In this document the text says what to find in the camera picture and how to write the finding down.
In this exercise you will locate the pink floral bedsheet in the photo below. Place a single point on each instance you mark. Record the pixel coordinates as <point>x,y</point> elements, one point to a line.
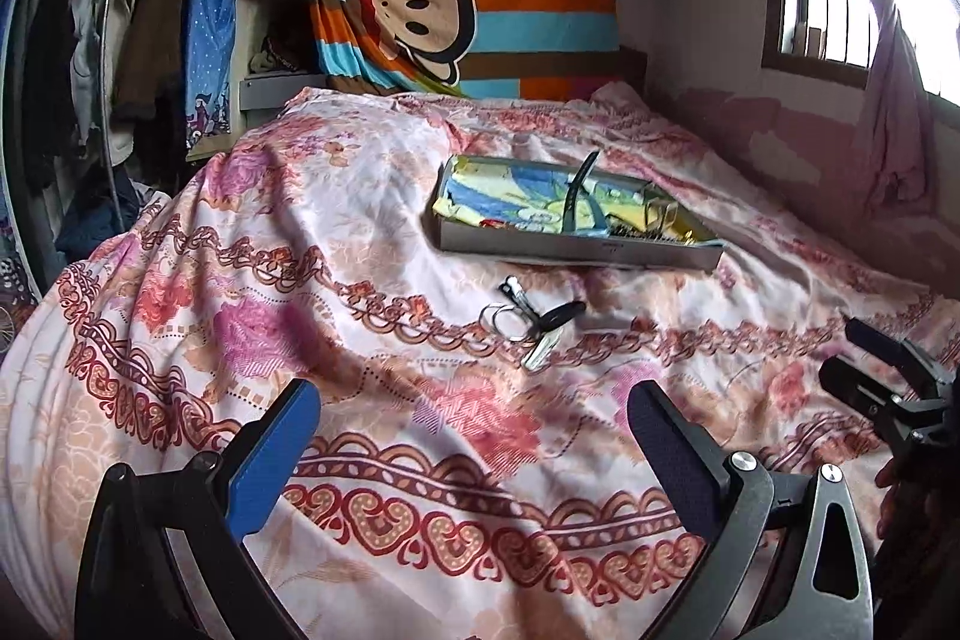
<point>337,385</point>

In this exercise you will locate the person's right hand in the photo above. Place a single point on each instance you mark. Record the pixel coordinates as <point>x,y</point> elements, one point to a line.
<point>911,505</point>

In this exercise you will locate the blue wristwatch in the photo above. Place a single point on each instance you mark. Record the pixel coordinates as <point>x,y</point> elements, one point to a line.
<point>574,197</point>

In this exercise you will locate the red charm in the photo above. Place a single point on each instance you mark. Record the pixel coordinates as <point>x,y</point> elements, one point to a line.
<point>495,224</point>

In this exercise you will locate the brown wooden headboard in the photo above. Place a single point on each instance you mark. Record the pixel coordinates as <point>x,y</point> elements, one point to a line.
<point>634,66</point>

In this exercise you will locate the hanging clothes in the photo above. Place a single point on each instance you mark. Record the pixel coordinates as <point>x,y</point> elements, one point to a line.
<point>90,48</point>

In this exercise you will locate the metal tray with cartoon lining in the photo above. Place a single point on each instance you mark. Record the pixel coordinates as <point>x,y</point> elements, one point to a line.
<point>525,205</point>

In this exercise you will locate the pink curtain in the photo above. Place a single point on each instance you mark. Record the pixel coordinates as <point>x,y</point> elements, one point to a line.
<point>900,123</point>

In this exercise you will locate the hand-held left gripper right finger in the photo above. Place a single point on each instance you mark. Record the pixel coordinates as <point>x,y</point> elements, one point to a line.
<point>675,460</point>

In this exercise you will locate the metal wardrobe pole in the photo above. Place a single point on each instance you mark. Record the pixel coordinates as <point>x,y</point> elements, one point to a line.
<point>112,48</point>

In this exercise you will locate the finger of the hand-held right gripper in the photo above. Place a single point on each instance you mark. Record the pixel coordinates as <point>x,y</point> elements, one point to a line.
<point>885,347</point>
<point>855,385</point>

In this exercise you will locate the grey bedside board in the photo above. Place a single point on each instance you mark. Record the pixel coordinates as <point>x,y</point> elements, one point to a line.
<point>281,91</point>

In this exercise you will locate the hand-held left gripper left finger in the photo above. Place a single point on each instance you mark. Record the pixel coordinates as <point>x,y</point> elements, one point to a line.
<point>274,460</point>

